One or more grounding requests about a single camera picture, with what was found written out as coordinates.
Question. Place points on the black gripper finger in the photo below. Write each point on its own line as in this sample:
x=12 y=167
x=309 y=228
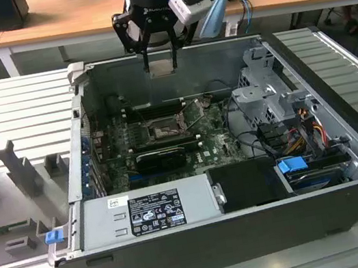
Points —
x=173 y=58
x=119 y=30

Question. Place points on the silver CPU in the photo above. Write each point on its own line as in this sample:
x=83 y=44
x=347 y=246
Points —
x=161 y=67

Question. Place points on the black RAM slot bank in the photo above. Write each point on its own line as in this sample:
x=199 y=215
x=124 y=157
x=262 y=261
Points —
x=160 y=108
x=187 y=141

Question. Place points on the CPU socket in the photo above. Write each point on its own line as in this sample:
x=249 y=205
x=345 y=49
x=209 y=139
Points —
x=161 y=130

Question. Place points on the round coin cell battery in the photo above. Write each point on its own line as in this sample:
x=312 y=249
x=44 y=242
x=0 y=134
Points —
x=207 y=102

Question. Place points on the pale blue teach pendant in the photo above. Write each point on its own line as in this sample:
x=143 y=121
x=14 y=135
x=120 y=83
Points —
x=214 y=20

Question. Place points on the silver metal drive cage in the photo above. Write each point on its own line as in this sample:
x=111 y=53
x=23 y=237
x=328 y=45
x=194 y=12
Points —
x=255 y=96

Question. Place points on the green motherboard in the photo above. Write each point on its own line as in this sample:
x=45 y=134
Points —
x=215 y=141

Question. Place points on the black graphics card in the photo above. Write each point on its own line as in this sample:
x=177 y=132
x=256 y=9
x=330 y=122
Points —
x=159 y=161

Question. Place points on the black plastic shroud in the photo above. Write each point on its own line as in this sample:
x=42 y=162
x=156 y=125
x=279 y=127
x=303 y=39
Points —
x=243 y=185

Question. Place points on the blue disk carrier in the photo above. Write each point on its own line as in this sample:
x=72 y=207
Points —
x=290 y=165

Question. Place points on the grey power supply unit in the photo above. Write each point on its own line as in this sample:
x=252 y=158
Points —
x=101 y=224

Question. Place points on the hard disk drive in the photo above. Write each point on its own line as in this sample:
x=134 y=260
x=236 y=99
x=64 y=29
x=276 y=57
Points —
x=312 y=181

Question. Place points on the grey parts rack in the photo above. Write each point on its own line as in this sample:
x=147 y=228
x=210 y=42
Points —
x=5 y=192

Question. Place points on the black open PC case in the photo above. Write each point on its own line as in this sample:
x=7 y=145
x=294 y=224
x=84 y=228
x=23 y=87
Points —
x=187 y=257

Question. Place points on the blue case latch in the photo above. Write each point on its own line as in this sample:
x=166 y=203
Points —
x=53 y=237

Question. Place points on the green RAM stick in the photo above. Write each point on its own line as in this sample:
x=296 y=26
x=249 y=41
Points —
x=1 y=228

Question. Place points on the white wrist camera black plate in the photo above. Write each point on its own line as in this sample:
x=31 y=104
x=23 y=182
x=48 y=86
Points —
x=183 y=10

